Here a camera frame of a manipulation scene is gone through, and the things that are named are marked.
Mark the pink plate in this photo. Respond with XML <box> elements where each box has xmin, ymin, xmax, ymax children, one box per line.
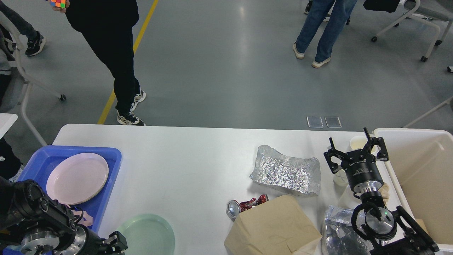
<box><xmin>46</xmin><ymin>152</ymin><xmax>109</xmax><ymax>205</ymax></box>

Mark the white office chair right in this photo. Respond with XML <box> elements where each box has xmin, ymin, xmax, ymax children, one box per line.
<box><xmin>346</xmin><ymin>0</ymin><xmax>453</xmax><ymax>63</ymax></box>

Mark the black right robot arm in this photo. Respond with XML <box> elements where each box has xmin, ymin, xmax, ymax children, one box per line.
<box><xmin>324</xmin><ymin>128</ymin><xmax>440</xmax><ymax>255</ymax></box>

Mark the clear floor plate right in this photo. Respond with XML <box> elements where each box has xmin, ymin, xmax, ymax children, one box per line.
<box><xmin>324</xmin><ymin>116</ymin><xmax>342</xmax><ymax>129</ymax></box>

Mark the green plate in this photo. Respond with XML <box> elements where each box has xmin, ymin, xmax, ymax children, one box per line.
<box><xmin>117</xmin><ymin>214</ymin><xmax>176</xmax><ymax>255</ymax></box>

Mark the person in black clothes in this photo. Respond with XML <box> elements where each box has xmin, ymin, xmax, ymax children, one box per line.
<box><xmin>52</xmin><ymin>0</ymin><xmax>146</xmax><ymax>126</ymax></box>

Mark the clear floor plate left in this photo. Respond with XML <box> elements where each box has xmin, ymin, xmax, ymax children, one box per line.
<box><xmin>307</xmin><ymin>116</ymin><xmax>324</xmax><ymax>129</ymax></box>

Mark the white paper cup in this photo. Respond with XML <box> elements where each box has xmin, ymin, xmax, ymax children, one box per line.
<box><xmin>349</xmin><ymin>136</ymin><xmax>369</xmax><ymax>151</ymax></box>

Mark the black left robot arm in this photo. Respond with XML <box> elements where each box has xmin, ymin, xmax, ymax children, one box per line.
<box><xmin>0</xmin><ymin>178</ymin><xmax>128</xmax><ymax>255</ymax></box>

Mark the person in blue jeans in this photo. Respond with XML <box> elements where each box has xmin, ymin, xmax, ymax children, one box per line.
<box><xmin>292</xmin><ymin>0</ymin><xmax>357</xmax><ymax>68</ymax></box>

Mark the colourful puzzle cube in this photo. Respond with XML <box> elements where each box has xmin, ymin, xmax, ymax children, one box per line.
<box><xmin>49</xmin><ymin>0</ymin><xmax>67</xmax><ymax>9</ymax></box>

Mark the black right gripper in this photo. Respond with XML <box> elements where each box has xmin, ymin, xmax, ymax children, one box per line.
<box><xmin>323</xmin><ymin>127</ymin><xmax>389</xmax><ymax>193</ymax></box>

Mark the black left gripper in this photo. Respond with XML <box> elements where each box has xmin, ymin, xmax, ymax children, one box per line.
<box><xmin>73</xmin><ymin>227</ymin><xmax>128</xmax><ymax>255</ymax></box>

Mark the white office chair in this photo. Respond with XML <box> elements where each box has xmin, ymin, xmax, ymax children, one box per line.
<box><xmin>0</xmin><ymin>13</ymin><xmax>66</xmax><ymax>147</ymax></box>
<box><xmin>346</xmin><ymin>0</ymin><xmax>453</xmax><ymax>63</ymax></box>

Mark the crushed red can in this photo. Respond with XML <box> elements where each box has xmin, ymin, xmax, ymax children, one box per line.
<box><xmin>225</xmin><ymin>194</ymin><xmax>269</xmax><ymax>221</ymax></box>

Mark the brown paper bag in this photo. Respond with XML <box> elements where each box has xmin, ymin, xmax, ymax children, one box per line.
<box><xmin>224</xmin><ymin>195</ymin><xmax>322</xmax><ymax>255</ymax></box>

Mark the crumpled aluminium foil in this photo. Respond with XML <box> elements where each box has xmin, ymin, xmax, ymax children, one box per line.
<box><xmin>250</xmin><ymin>145</ymin><xmax>321</xmax><ymax>197</ymax></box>

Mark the small clear plastic cup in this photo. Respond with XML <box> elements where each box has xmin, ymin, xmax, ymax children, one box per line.
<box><xmin>333</xmin><ymin>169</ymin><xmax>349</xmax><ymax>187</ymax></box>

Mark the clear floor plate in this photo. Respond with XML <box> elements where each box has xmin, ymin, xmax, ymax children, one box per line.
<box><xmin>324</xmin><ymin>116</ymin><xmax>342</xmax><ymax>129</ymax></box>
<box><xmin>307</xmin><ymin>116</ymin><xmax>324</xmax><ymax>129</ymax></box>

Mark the silver plastic bag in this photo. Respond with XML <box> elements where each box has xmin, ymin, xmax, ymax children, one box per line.
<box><xmin>321</xmin><ymin>205</ymin><xmax>372</xmax><ymax>255</ymax></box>

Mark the white plastic bin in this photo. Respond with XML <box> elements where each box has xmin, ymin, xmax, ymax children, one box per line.
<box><xmin>373</xmin><ymin>129</ymin><xmax>453</xmax><ymax>255</ymax></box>

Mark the pink mug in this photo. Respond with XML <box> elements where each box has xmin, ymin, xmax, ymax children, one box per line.
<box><xmin>63</xmin><ymin>204</ymin><xmax>94</xmax><ymax>227</ymax></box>

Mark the white office chair left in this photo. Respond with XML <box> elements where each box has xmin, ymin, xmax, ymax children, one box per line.
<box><xmin>0</xmin><ymin>13</ymin><xmax>66</xmax><ymax>147</ymax></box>

